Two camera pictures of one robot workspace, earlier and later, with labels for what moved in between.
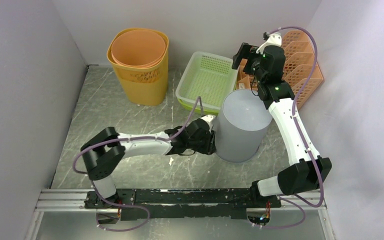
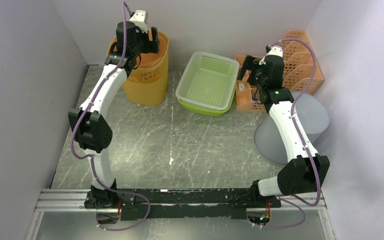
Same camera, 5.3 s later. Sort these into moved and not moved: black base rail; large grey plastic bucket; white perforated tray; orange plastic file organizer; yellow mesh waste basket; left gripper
Moved: left gripper; large grey plastic bucket
Not moved: yellow mesh waste basket; black base rail; white perforated tray; orange plastic file organizer
